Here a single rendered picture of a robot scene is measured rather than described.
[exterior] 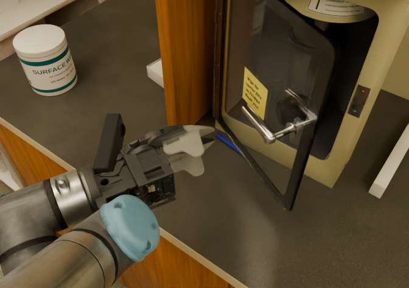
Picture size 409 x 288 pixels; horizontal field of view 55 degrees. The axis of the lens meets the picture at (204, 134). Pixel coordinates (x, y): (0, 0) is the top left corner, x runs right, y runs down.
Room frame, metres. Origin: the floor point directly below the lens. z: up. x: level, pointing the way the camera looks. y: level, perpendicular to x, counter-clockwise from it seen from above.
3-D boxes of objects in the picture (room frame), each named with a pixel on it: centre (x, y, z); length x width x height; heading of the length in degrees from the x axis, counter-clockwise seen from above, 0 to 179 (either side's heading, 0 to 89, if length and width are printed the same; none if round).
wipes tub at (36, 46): (0.87, 0.43, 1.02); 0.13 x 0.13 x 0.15
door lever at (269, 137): (0.46, -0.11, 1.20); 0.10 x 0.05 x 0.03; 27
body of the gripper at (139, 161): (0.34, 0.11, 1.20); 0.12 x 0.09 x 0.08; 117
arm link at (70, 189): (0.31, 0.19, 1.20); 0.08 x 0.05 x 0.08; 27
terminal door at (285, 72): (0.54, -0.10, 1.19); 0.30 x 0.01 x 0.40; 27
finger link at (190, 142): (0.40, 0.02, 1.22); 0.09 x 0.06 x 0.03; 117
